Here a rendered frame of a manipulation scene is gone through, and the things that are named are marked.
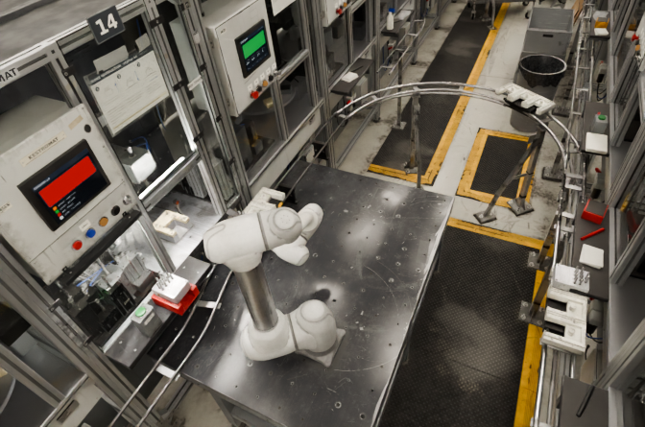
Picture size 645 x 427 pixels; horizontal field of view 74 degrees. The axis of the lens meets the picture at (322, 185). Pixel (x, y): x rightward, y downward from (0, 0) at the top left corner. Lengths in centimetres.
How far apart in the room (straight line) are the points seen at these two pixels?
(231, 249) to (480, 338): 188
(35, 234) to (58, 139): 31
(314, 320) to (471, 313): 140
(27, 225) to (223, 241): 60
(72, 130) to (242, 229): 64
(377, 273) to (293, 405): 74
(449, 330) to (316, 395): 118
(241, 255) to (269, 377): 76
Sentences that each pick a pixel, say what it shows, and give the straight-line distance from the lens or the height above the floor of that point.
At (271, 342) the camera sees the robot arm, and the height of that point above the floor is 93.
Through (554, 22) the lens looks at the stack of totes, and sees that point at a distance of 539.
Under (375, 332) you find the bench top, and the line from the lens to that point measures 206.
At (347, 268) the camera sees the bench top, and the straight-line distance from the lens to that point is 225.
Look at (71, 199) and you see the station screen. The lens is 163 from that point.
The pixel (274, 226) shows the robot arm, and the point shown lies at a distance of 134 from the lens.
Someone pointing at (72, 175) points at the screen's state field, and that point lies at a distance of 161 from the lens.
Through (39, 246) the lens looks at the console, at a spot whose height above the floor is 152.
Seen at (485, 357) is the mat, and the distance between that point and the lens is 282.
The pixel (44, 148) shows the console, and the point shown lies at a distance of 156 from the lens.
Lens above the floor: 249
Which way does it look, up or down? 42 degrees down
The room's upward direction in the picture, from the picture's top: 7 degrees counter-clockwise
